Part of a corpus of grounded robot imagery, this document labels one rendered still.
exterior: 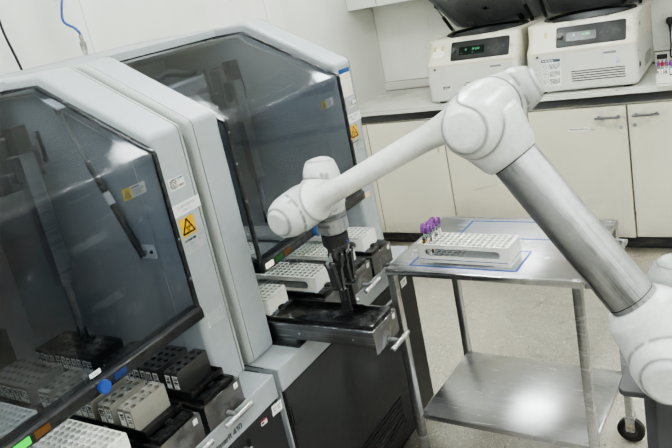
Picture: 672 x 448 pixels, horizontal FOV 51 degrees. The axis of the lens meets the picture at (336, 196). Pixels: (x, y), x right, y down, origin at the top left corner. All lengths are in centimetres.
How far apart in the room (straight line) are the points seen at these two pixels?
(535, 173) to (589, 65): 249
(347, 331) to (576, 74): 237
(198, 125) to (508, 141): 81
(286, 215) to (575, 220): 67
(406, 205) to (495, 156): 309
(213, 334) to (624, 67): 266
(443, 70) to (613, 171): 108
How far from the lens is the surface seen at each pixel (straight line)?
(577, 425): 236
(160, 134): 173
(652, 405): 183
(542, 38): 397
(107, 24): 315
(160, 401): 176
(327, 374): 217
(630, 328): 150
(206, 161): 184
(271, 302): 208
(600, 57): 388
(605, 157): 399
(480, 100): 139
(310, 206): 171
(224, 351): 192
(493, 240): 213
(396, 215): 455
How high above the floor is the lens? 169
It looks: 17 degrees down
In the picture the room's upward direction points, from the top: 12 degrees counter-clockwise
